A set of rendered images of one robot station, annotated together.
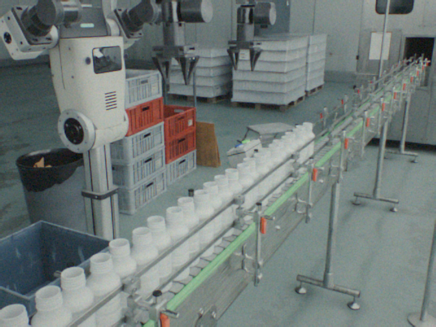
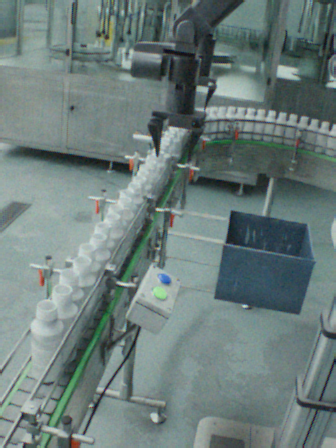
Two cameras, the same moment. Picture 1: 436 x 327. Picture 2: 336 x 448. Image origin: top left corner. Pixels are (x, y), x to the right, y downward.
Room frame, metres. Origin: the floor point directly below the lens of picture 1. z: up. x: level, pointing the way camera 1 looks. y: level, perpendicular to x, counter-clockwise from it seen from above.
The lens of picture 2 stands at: (2.52, -0.44, 1.70)
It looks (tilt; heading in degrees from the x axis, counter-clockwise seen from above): 25 degrees down; 159
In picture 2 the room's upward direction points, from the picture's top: 8 degrees clockwise
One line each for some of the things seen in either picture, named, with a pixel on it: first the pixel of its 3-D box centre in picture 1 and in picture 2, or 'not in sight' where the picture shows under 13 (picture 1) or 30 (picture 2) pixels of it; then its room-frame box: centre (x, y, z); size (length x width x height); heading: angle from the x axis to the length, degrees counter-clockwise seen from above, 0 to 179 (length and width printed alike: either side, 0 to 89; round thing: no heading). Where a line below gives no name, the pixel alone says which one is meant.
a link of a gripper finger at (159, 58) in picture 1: (170, 66); (202, 94); (1.21, 0.13, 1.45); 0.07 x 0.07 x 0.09; 62
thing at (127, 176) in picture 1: (128, 163); not in sight; (3.77, 0.78, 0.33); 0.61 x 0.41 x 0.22; 158
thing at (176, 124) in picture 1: (164, 121); not in sight; (4.44, 0.54, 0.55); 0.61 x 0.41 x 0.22; 155
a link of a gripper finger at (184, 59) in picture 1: (181, 66); not in sight; (1.19, 0.09, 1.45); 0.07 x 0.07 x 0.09; 62
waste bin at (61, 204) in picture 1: (56, 200); not in sight; (2.99, 1.14, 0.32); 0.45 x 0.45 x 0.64
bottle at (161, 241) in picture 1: (157, 254); (155, 173); (0.87, 0.13, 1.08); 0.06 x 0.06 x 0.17
